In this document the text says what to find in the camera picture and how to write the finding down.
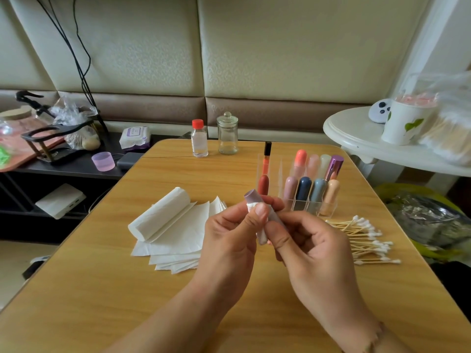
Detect person's right hand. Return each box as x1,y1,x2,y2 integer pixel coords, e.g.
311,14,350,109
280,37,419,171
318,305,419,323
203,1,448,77
263,209,384,353

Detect person's left hand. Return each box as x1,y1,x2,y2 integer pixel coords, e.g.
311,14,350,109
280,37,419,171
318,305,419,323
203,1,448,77
195,195,284,306

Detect white tissue sheet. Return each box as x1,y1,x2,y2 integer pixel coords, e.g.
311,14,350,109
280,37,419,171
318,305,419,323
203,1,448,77
246,202,281,246

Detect stack of white tissues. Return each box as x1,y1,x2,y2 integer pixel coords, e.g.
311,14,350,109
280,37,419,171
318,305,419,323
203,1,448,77
128,186,228,275

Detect pile of cotton swabs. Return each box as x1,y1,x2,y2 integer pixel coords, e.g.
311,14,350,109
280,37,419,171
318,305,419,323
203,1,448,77
326,214,403,265

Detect red lipstick mauve tube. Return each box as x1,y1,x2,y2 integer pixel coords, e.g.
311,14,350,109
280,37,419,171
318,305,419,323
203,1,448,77
243,189,284,225

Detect clear acrylic lipstick organizer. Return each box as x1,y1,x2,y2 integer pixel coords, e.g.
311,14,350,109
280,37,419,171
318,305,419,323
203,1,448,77
263,141,345,215

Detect person's right forearm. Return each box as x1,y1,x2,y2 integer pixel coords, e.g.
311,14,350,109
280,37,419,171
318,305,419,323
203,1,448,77
368,323,413,353

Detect clear bottle red cap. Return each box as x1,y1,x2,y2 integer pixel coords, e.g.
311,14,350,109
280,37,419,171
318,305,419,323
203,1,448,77
190,119,209,159

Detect glass jar with lid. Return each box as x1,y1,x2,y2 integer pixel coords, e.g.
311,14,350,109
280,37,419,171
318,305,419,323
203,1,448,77
216,111,240,156

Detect yellow-green bin with bag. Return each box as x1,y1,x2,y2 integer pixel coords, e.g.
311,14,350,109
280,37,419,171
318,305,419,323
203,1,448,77
375,183,471,262

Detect wet wipes pack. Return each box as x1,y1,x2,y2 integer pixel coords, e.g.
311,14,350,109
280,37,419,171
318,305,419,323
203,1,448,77
119,126,152,150

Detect white round side table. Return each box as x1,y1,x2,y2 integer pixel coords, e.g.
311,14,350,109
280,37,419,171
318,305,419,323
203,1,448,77
323,106,471,177

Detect small purple plastic cup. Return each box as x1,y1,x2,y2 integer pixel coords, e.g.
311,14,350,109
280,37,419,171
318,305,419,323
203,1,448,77
91,151,116,172

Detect white mug green leaf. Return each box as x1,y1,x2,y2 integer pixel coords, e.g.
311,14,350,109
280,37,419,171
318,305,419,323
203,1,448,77
381,95,440,146

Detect black low shelf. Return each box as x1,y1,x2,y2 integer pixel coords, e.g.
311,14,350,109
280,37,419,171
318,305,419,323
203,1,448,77
0,132,192,243

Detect white panda figure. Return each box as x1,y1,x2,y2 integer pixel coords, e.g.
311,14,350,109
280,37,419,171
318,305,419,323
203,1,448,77
368,98,393,124

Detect white power bank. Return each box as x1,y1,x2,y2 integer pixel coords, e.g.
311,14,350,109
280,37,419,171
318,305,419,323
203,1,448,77
34,183,87,221

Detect crumpled clear plastic bag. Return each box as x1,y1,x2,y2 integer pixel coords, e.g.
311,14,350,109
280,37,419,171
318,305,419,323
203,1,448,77
50,95,103,151

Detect beige padded backrest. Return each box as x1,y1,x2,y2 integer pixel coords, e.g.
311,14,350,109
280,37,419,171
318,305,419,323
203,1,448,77
0,0,435,140

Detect pink tray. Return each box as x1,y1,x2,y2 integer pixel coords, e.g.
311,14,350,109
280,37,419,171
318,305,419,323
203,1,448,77
0,117,66,172

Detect black clip tool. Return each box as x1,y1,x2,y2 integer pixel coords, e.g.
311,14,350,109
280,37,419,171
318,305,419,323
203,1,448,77
15,90,54,116

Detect jar with wooden lid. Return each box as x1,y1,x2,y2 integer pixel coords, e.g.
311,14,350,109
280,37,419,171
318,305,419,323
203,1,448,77
0,106,34,133

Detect thin wrist bracelet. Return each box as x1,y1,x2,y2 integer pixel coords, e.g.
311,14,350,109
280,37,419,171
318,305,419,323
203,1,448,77
364,323,387,353

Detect black cables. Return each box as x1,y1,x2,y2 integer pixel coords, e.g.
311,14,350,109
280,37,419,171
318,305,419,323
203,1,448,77
33,0,104,129

